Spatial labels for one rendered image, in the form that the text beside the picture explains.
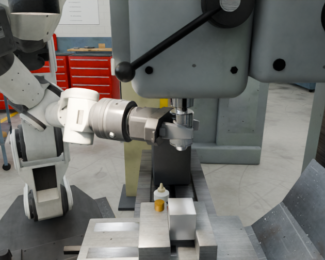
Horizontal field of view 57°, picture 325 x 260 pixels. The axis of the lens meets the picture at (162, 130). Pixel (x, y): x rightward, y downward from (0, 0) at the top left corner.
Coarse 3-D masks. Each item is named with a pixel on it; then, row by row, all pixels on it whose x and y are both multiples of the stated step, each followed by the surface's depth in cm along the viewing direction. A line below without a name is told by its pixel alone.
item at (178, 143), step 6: (174, 120) 56; (180, 120) 56; (186, 120) 56; (192, 120) 57; (186, 126) 56; (192, 126) 58; (192, 138) 59; (174, 144) 58; (180, 144) 58; (186, 144) 58
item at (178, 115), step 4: (172, 112) 57; (176, 112) 57; (180, 112) 57; (184, 112) 57; (188, 112) 57; (192, 112) 57; (172, 116) 57; (176, 116) 56; (180, 116) 56; (184, 116) 56; (188, 116) 56; (192, 116) 57
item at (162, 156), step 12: (168, 144) 93; (156, 156) 94; (168, 156) 94; (180, 156) 95; (156, 168) 95; (168, 168) 96; (180, 168) 96; (156, 180) 97; (168, 180) 97; (180, 180) 97
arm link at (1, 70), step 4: (12, 52) 71; (4, 56) 67; (8, 56) 68; (12, 56) 70; (0, 60) 66; (4, 60) 67; (8, 60) 68; (12, 60) 70; (0, 64) 67; (4, 64) 68; (8, 64) 68; (0, 68) 67; (4, 68) 68; (8, 68) 69; (0, 72) 68; (4, 72) 69
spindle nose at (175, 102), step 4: (172, 100) 56; (176, 100) 55; (180, 100) 55; (188, 100) 55; (192, 100) 56; (172, 104) 56; (176, 104) 55; (180, 104) 55; (188, 104) 55; (192, 104) 56
